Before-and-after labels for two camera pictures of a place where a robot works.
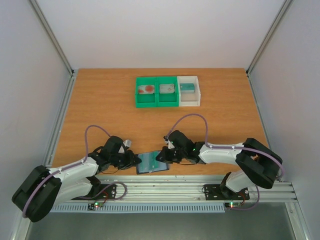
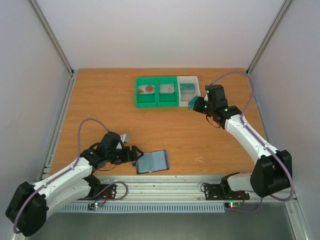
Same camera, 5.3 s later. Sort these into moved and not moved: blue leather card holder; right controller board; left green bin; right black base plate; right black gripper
Moved: right black gripper
Not moved: blue leather card holder; right controller board; left green bin; right black base plate
